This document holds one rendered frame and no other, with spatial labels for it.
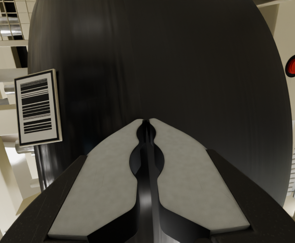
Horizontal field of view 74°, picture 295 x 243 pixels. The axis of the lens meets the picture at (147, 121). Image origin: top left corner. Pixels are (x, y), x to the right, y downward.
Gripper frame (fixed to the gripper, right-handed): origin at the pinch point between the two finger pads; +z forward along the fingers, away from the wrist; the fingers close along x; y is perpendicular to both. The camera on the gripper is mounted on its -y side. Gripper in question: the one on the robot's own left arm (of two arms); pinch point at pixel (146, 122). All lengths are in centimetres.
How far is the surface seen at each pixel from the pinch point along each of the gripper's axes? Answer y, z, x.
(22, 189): 295, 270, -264
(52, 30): -5.3, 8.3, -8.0
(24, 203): 65, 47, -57
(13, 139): 312, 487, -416
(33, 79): -1.9, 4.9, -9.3
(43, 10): -7.0, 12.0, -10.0
